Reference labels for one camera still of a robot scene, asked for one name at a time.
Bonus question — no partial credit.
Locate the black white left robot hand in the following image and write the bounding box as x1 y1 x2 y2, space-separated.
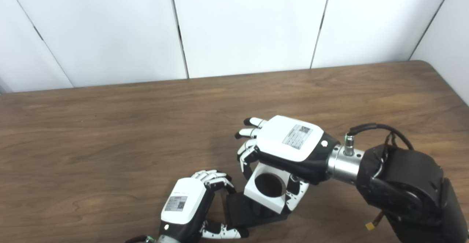
158 170 250 243

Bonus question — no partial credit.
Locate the white square piece with hole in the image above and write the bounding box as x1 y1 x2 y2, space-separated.
244 162 294 214

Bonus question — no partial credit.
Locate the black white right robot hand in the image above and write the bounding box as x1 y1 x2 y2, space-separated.
234 115 341 214

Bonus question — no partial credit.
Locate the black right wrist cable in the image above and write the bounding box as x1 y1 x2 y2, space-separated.
344 123 414 155

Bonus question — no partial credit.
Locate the thin right arm wire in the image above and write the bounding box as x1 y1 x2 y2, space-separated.
366 211 384 232

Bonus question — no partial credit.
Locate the black cylindrical peg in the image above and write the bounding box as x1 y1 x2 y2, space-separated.
224 173 289 228

